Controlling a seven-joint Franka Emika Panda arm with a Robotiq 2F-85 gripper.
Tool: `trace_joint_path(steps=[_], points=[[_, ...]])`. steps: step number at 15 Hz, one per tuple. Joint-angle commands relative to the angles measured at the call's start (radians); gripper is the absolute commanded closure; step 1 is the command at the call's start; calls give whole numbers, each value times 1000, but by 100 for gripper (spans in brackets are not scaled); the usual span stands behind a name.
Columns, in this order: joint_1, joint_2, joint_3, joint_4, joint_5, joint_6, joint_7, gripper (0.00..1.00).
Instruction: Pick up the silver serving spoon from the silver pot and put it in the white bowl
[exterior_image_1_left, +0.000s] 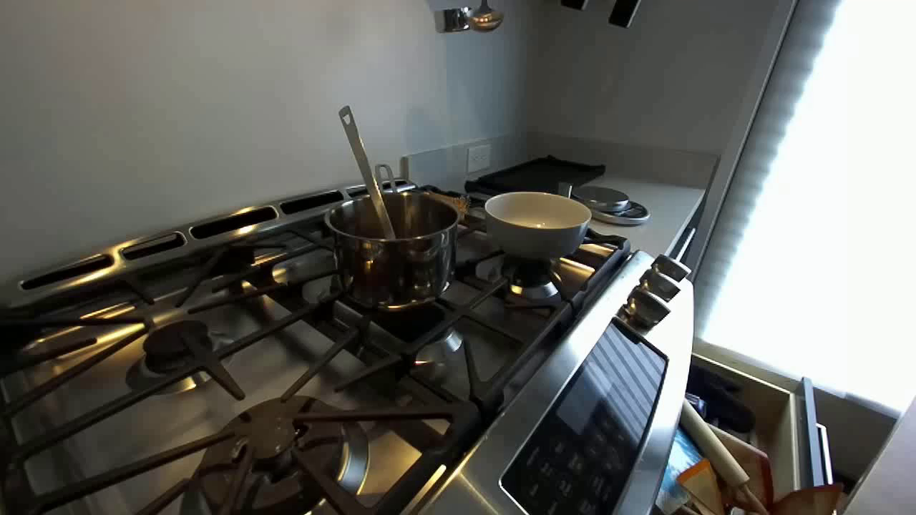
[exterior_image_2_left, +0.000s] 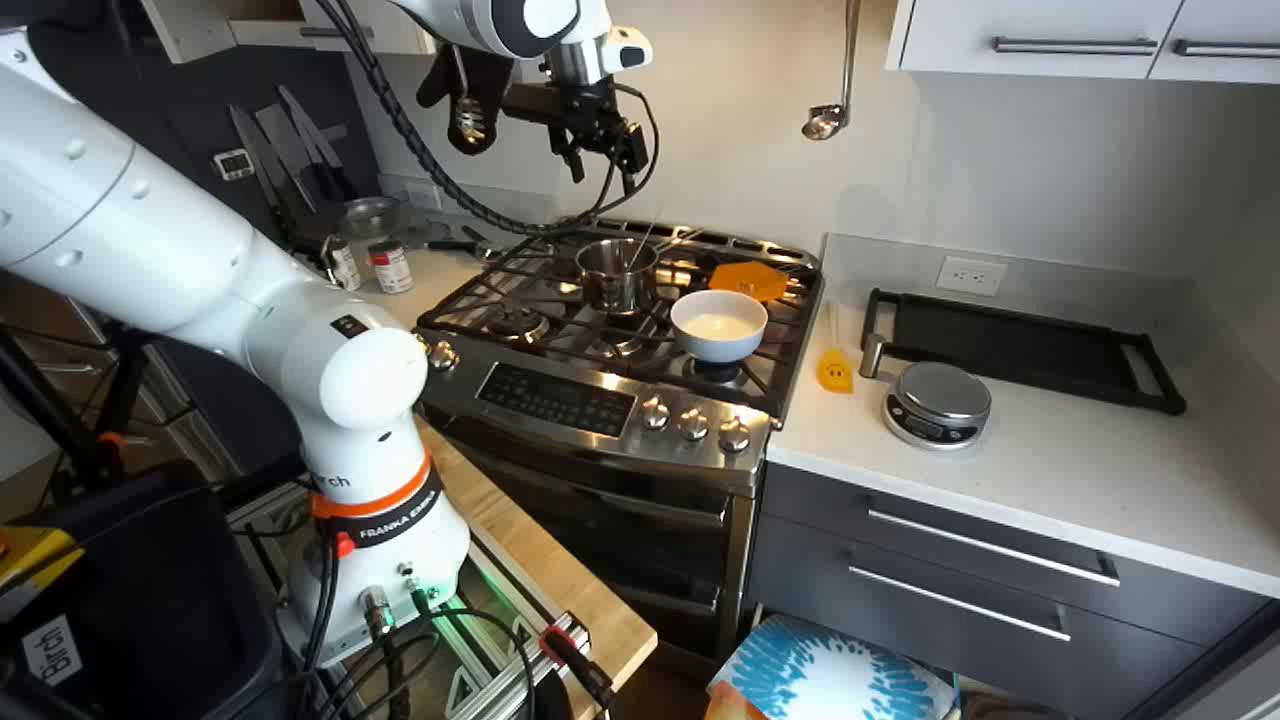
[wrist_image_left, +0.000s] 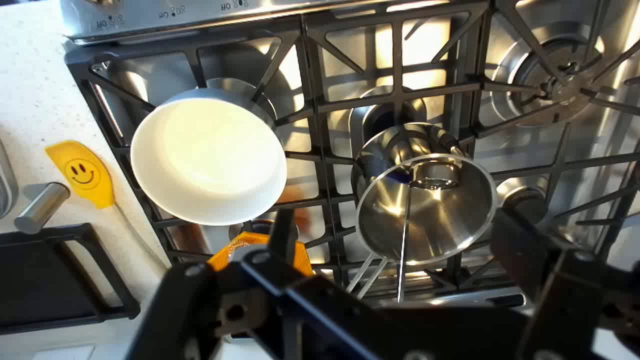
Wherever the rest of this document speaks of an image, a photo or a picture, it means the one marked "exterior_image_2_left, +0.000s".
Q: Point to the white wall outlet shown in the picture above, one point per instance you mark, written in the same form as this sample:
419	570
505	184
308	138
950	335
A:
971	274

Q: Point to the stainless steel gas stove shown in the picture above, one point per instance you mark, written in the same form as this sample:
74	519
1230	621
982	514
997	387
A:
601	445

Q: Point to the shallow grey drawer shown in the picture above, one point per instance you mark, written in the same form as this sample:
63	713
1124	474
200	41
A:
825	514

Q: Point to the wide white cabinet door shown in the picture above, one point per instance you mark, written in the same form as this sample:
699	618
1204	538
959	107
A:
1025	20

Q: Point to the black camera tripod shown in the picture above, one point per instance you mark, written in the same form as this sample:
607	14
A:
54	413

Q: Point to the small yellow object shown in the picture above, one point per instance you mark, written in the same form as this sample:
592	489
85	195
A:
832	370

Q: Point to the white bowl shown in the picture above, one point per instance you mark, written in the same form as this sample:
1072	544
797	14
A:
720	328

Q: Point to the black tray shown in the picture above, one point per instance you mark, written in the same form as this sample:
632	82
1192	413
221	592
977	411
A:
1021	349

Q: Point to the silver pot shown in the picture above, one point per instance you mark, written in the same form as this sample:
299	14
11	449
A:
615	282

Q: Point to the black bin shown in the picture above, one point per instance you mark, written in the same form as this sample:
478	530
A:
135	615

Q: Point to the white spice jar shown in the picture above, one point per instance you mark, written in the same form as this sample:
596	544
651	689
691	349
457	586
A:
340	266

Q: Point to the narrow white cabinet door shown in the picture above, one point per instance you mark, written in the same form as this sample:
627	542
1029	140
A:
1226	20

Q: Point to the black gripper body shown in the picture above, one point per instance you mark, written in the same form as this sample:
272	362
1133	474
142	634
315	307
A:
596	115

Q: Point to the clear glass jar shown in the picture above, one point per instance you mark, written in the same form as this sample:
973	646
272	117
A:
361	216

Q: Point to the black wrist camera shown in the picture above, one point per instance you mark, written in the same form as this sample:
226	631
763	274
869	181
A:
467	107

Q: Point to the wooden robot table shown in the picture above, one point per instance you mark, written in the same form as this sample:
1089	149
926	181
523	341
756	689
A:
545	563

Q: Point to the silver stove knob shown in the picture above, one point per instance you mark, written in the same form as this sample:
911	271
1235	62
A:
447	352
655	413
694	426
734	434

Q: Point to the deep grey drawer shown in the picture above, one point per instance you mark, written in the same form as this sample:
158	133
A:
825	600

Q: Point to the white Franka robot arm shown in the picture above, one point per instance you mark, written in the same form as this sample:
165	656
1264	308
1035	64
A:
135	227

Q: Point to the kitchen knife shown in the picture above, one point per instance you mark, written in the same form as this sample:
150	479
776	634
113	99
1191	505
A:
315	140
259	162
285	155

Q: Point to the red label spice jar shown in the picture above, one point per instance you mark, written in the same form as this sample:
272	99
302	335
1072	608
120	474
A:
390	271

